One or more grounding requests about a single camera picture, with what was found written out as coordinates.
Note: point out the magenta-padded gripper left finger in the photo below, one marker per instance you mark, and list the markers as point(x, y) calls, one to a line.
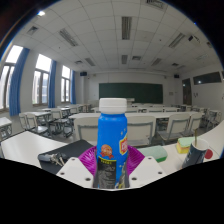
point(75, 171)

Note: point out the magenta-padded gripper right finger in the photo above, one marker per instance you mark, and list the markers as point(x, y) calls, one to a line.
point(146, 170)

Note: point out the blue white-capped drink bottle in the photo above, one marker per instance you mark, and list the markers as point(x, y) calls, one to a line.
point(111, 140)

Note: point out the light green sponge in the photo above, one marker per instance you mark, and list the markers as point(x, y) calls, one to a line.
point(154, 152)

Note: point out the bunch of keys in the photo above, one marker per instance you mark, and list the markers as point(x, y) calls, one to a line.
point(53, 158)

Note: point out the group of classroom chairs and desks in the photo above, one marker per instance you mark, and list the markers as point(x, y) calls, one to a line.
point(143, 128)

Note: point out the yellow and green sponge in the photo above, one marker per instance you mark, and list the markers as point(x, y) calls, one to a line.
point(185, 144)

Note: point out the thin yellow stick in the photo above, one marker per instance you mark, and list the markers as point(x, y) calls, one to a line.
point(195, 136)

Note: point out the flat round red coaster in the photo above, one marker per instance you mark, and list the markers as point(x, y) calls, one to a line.
point(209, 154)

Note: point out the dark green chalkboard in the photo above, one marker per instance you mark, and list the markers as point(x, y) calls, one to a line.
point(133, 93)

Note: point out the blue curtain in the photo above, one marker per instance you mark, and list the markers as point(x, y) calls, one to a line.
point(73, 86)
point(18, 83)
point(52, 83)

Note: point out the dark door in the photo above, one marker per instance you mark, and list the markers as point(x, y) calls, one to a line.
point(187, 91)

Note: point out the tall window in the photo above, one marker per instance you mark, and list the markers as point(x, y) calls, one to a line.
point(8, 76)
point(65, 83)
point(41, 80)

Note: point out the white ceiling projector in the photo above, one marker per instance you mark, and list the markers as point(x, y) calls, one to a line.
point(194, 40)

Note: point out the group of ceiling lights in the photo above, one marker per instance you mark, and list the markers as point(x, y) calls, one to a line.
point(126, 26)

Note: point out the black wall speaker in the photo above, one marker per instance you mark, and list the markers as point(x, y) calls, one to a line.
point(176, 76)
point(83, 73)

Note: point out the long dark wall window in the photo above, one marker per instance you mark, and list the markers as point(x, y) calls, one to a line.
point(207, 78)

